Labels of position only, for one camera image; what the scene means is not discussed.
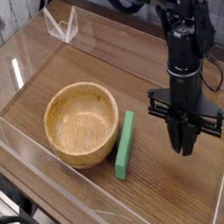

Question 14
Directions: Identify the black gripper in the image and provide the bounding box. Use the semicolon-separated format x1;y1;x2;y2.
147;88;224;156

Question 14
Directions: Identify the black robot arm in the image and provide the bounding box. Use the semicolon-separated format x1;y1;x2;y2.
109;0;224;156

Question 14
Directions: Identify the green rectangular block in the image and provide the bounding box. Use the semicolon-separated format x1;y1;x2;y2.
114;111;134;180

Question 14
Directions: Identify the wooden bowl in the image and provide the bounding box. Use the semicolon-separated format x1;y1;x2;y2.
44;81;119;169

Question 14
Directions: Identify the clear acrylic front wall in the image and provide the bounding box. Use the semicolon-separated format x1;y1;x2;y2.
0;116;152;224

